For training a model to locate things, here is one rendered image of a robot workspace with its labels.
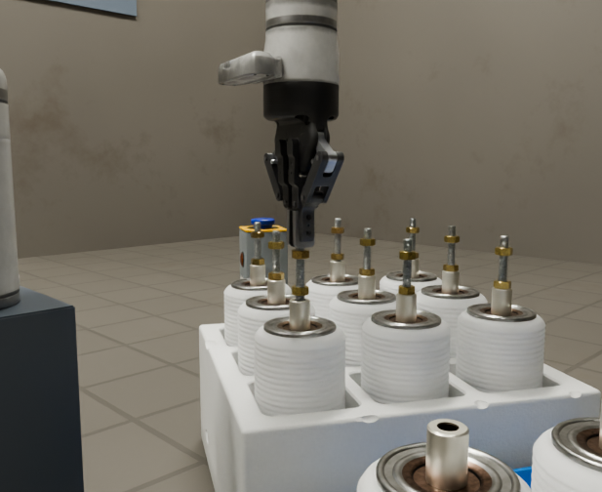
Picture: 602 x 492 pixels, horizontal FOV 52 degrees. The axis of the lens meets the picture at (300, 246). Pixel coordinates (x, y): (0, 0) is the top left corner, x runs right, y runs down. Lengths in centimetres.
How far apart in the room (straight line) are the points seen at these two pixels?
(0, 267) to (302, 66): 32
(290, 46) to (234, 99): 306
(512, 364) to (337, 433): 21
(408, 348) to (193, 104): 294
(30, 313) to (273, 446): 24
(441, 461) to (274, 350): 30
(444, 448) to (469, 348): 38
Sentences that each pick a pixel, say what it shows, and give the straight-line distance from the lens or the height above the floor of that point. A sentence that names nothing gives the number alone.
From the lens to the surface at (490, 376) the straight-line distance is 71.
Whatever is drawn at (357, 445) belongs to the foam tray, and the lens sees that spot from 62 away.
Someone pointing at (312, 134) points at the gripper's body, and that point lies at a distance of 58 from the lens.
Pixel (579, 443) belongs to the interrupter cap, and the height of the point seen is 25.
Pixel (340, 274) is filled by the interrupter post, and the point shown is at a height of 26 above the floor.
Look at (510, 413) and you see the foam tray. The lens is 69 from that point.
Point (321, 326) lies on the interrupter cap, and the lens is 64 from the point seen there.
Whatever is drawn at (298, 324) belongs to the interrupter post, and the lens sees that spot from 63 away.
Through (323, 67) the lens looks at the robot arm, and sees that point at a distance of 60.
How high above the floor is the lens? 42
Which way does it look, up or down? 8 degrees down
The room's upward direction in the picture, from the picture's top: straight up
